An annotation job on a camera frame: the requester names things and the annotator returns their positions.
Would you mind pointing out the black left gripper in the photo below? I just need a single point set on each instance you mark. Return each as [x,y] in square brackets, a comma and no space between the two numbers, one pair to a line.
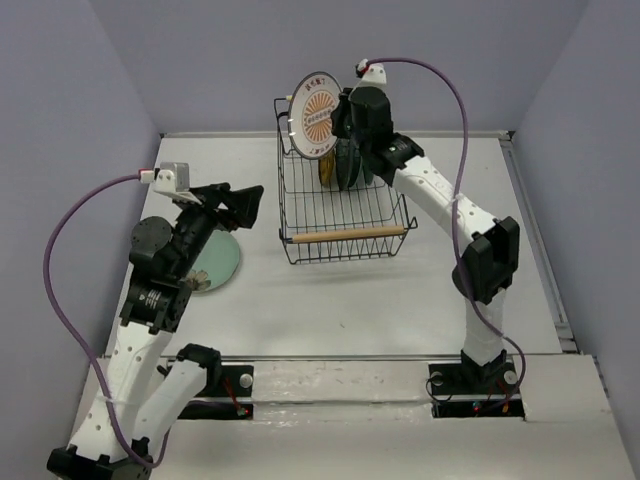
[243,203]

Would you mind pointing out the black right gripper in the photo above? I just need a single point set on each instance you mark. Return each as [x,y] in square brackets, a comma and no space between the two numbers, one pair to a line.
[345,103]

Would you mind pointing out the white plate orange sunburst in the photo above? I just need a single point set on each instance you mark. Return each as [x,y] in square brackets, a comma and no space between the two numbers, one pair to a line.
[309,115]

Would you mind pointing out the large dark teal plate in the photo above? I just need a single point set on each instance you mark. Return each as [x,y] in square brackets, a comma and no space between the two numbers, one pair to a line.
[347,164]

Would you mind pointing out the yellow brown rimmed plate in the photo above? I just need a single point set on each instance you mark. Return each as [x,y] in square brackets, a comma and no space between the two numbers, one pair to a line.
[326,165]

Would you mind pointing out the red teal flower plate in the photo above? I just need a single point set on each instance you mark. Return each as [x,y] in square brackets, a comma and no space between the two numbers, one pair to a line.
[368,175]

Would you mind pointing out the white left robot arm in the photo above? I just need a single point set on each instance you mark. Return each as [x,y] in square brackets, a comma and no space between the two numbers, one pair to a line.
[125,432]

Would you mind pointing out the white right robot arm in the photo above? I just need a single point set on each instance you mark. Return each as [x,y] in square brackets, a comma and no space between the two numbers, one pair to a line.
[486,248]

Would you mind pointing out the pale green plate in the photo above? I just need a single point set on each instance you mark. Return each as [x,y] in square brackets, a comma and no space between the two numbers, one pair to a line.
[216,263]

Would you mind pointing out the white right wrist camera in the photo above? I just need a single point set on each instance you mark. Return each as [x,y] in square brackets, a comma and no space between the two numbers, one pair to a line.
[371,75]

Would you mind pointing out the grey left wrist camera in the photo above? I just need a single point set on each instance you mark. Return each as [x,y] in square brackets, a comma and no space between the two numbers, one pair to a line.
[172,180]

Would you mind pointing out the black wire dish rack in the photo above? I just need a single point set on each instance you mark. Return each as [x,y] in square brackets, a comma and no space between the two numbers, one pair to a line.
[320,224]

